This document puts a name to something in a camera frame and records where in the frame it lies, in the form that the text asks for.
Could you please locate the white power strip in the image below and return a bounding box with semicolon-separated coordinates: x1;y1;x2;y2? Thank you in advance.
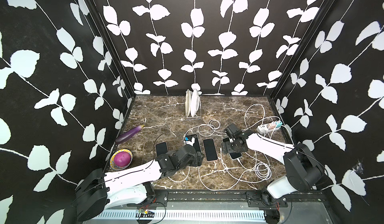
257;121;283;135

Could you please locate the white plate rear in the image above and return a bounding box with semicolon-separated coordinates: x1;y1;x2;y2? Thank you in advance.
185;89;192;117

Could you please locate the purple ball in bowl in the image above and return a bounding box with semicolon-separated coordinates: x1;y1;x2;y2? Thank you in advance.
114;151;132;167

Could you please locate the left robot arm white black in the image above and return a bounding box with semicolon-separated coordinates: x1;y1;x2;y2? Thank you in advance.
72;144;204;222

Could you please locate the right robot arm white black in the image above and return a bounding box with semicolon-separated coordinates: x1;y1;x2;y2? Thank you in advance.
222;124;325;206

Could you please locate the purple eggplant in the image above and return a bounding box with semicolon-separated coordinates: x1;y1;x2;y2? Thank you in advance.
115;125;144;144

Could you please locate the colourful bowl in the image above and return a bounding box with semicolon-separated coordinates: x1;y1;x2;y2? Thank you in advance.
110;149;133;171

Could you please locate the white plate front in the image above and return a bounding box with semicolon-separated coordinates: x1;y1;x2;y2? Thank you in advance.
190;89;200;117

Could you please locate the clear plate rack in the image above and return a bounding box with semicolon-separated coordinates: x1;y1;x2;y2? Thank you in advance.
185;103;202;121

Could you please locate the white perforated cable duct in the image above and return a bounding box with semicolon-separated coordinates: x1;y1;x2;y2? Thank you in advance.
94;210;266;223

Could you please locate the white plate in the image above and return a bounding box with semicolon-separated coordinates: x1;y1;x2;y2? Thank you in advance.
190;89;200;117
185;89;192;117

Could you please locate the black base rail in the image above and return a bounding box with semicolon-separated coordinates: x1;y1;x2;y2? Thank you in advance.
125;189;328;208

